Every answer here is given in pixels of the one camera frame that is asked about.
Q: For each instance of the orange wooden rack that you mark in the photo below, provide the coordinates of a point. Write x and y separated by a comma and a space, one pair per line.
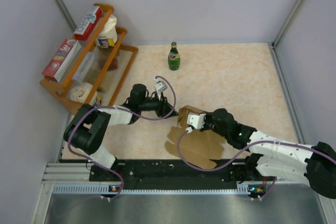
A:
105, 68

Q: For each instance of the red white box upper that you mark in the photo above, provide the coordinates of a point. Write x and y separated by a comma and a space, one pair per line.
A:
88, 23

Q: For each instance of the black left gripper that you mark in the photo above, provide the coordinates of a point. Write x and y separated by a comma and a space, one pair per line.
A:
164, 108

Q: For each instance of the brown cardboard box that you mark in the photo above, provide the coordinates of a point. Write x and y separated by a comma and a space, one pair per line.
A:
201, 149

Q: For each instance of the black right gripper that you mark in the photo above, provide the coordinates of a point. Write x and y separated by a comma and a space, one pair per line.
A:
205, 128

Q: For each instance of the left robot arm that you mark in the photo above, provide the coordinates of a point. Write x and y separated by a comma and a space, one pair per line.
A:
88, 127

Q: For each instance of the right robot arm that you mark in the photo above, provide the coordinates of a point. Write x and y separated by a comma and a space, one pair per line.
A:
312, 165

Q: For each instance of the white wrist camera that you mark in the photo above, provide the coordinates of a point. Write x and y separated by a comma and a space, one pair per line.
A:
197, 121
160, 86

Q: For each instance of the grey cable duct rail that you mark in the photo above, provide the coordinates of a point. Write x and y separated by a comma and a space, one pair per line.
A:
78, 178

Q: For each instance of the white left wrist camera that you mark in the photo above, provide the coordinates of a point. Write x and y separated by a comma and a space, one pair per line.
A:
160, 86

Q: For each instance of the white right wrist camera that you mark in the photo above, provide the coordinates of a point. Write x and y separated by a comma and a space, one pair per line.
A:
197, 121

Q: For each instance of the red white box lower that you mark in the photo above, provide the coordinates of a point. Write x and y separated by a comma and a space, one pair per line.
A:
61, 60

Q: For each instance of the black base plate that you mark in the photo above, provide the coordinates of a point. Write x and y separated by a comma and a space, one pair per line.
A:
174, 174

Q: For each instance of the green glass bottle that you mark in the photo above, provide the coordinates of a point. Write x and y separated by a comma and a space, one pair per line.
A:
174, 57

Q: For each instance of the red white box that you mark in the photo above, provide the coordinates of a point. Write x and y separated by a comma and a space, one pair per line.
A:
88, 23
61, 60

